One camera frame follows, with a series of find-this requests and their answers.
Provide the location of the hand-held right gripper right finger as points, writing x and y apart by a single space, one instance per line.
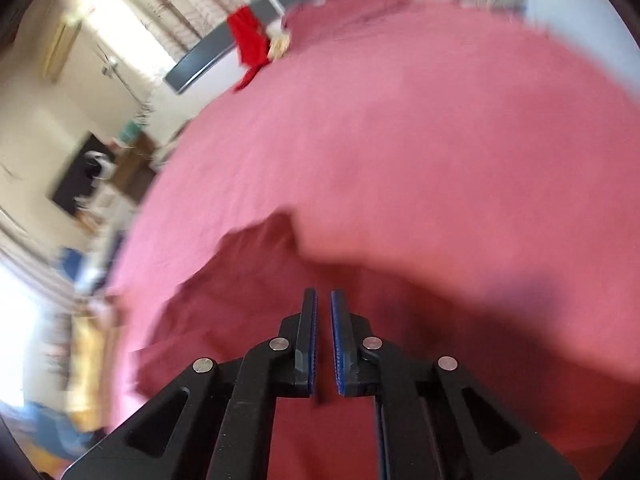
339 345

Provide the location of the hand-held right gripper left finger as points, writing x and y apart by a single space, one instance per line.
311 345

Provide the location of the dark red garment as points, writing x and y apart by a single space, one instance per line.
240 285

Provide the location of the pink bed blanket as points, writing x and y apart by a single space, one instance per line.
400 135

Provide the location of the yellow cloth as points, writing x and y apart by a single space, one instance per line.
87 360

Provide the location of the wooden desk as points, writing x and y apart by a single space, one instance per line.
135 170

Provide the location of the blue cloth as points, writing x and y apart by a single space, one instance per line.
60 432

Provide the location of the white desk fan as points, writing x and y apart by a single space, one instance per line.
100 162

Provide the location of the teal box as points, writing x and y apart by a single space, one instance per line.
131 131

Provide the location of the black monitor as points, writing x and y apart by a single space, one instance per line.
70 185

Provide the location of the beige plush toy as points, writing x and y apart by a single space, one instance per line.
279 46

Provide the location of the grey bed headboard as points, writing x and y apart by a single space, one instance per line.
200 62

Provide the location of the bright red garment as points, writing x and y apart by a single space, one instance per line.
247 35

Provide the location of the pink pillow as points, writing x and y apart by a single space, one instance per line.
360 0

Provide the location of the beige air conditioner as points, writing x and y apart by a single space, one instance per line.
60 50

